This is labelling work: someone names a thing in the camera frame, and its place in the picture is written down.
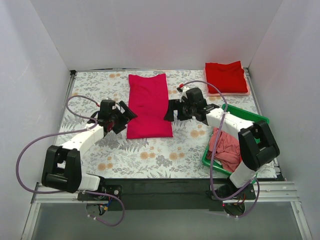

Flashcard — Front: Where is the magenta t-shirt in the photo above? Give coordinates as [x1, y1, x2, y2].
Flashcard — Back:
[126, 73, 173, 140]

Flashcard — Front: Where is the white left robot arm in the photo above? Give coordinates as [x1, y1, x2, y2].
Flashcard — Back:
[41, 99, 138, 200]

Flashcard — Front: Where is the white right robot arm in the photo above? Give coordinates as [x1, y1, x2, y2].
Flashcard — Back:
[164, 85, 280, 199]

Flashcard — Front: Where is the floral patterned tablecloth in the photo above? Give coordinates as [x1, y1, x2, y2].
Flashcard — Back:
[46, 69, 279, 180]

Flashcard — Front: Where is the folded red t-shirt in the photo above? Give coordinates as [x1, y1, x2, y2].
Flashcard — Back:
[205, 60, 249, 94]

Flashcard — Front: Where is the folded pink t-shirt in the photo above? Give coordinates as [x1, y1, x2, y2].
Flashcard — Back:
[204, 62, 251, 97]

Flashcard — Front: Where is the dusty pink crumpled t-shirt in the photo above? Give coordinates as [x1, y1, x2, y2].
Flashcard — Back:
[214, 131, 242, 173]

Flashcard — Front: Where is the green plastic bin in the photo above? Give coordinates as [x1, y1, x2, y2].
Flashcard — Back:
[202, 105, 270, 176]

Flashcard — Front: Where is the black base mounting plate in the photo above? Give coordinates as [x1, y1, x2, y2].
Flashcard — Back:
[44, 177, 286, 212]

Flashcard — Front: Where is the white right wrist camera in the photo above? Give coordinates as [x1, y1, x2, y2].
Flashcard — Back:
[176, 83, 189, 103]

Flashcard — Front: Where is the aluminium frame rail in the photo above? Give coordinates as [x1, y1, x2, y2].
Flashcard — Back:
[22, 181, 312, 240]

